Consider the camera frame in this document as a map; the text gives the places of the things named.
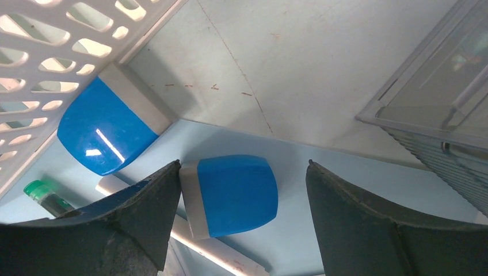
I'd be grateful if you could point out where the blue eraser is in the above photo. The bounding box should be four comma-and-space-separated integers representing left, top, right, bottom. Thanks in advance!
179, 155, 279, 239
57, 64, 173, 176

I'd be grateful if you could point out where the clear plastic drawer box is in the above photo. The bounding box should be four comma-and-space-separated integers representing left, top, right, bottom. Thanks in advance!
356, 1, 487, 214

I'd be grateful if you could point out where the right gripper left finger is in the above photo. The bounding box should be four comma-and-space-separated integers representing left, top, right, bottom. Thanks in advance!
1, 160, 181, 275

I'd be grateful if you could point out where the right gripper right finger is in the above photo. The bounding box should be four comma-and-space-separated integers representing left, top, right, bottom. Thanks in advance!
306, 161, 487, 275

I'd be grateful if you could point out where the white plastic file rack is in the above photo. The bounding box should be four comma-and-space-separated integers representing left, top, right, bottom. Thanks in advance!
1, 1, 184, 194

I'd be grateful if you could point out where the blue clipboard sheet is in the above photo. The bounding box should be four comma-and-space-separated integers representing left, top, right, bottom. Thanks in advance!
1, 121, 487, 275

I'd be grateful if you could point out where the dark green pen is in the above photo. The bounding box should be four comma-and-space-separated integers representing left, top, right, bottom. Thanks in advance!
23, 180, 75, 217

